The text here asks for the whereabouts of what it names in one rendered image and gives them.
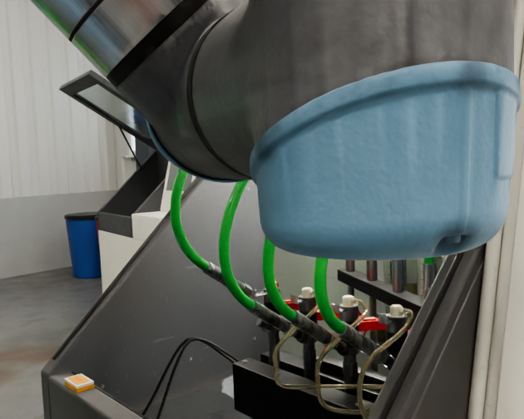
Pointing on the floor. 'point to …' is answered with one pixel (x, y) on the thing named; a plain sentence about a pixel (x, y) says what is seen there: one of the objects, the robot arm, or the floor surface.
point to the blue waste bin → (83, 244)
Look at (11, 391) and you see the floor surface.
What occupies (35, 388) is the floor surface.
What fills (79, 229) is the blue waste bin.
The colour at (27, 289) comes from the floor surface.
